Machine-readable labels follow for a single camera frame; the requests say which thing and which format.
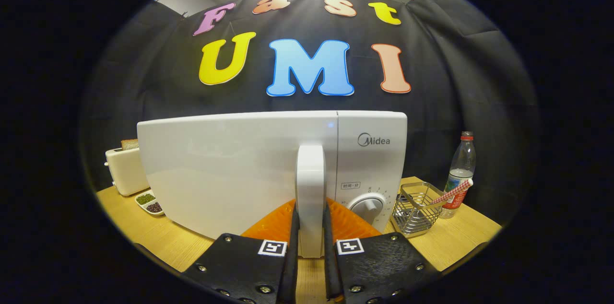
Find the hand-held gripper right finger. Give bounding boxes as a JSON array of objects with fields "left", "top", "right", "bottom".
[{"left": 322, "top": 198, "right": 439, "bottom": 304}]

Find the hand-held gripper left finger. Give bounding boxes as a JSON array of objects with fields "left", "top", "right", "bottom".
[{"left": 181, "top": 199, "right": 300, "bottom": 304}]

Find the white toaster oven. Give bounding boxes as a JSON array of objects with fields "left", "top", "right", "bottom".
[{"left": 137, "top": 111, "right": 408, "bottom": 259}]

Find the cream bread toaster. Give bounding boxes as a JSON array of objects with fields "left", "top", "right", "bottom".
[{"left": 105, "top": 147, "right": 150, "bottom": 197}]

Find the red checkered straw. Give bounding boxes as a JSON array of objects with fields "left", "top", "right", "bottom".
[{"left": 429, "top": 178, "right": 474, "bottom": 206}]

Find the white divided bean dish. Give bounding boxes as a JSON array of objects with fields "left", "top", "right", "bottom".
[{"left": 135, "top": 190, "right": 166, "bottom": 217}]

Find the clear water bottle red label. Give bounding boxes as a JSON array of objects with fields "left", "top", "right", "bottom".
[{"left": 440, "top": 131, "right": 477, "bottom": 219}]

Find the metal wire basket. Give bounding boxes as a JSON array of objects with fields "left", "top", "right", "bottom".
[{"left": 392, "top": 182, "right": 444, "bottom": 238}]

